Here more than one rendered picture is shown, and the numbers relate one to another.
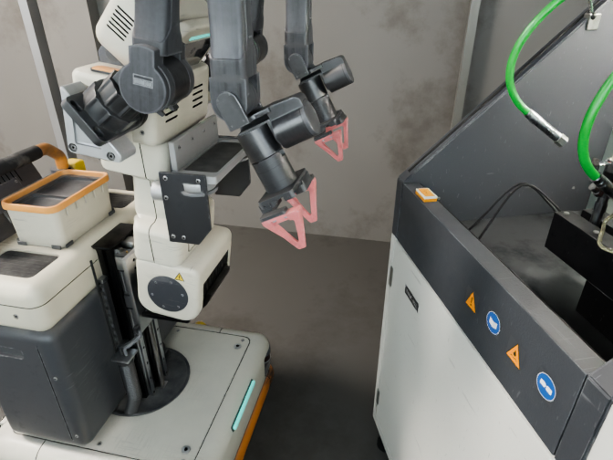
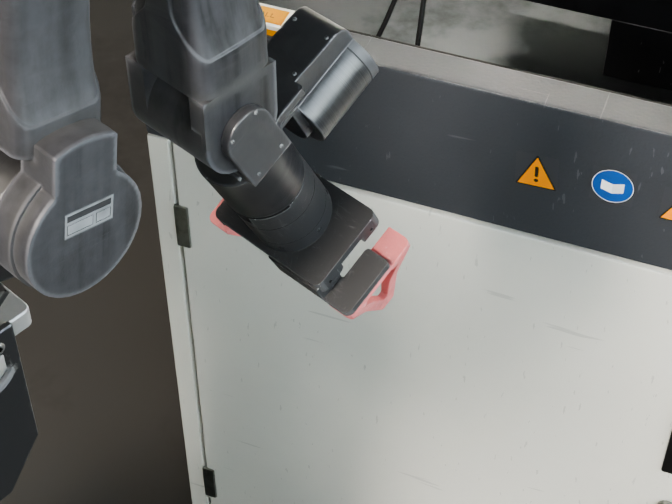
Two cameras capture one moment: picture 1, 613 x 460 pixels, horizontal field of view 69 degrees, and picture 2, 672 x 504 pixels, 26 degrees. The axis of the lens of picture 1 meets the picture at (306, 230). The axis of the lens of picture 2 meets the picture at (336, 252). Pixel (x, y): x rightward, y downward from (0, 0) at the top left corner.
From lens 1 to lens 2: 0.81 m
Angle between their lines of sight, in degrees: 49
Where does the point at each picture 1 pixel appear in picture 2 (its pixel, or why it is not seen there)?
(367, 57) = not seen: outside the picture
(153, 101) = (113, 244)
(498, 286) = (611, 126)
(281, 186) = (327, 219)
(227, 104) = (251, 135)
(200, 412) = not seen: outside the picture
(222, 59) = (232, 50)
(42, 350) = not seen: outside the picture
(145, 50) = (97, 144)
